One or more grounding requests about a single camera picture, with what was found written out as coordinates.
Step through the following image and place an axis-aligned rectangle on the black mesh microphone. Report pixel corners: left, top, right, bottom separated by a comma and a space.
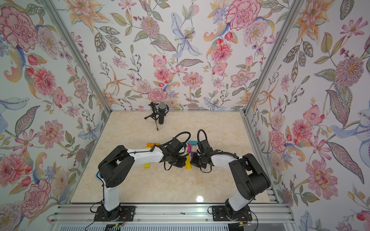
158, 102, 169, 125

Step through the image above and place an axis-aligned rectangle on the orange long block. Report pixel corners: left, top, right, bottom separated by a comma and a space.
146, 143, 159, 147

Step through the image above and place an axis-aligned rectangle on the aluminium front rail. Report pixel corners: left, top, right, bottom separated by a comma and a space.
46, 203, 294, 224

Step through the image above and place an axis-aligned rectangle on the magenta small block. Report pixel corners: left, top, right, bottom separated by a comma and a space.
187, 144, 192, 153

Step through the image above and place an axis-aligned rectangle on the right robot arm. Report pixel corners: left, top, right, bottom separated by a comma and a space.
190, 140, 271, 222

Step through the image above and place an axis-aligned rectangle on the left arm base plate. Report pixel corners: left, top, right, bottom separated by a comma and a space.
93, 206, 136, 222

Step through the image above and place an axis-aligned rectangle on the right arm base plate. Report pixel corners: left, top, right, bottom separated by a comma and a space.
207, 205, 252, 222

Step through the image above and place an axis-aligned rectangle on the black microphone tripod stand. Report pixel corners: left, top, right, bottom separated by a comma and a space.
144, 102, 159, 130

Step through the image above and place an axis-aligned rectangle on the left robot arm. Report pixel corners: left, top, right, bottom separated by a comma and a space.
96, 138, 187, 214

